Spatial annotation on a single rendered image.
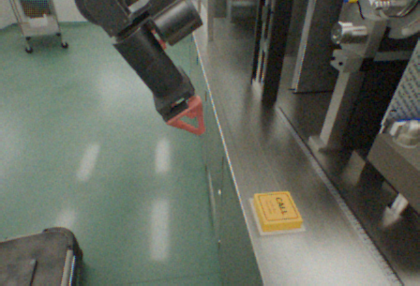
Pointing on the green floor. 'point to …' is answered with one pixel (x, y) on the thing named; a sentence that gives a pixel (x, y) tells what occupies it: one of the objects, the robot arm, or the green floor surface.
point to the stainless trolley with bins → (38, 24)
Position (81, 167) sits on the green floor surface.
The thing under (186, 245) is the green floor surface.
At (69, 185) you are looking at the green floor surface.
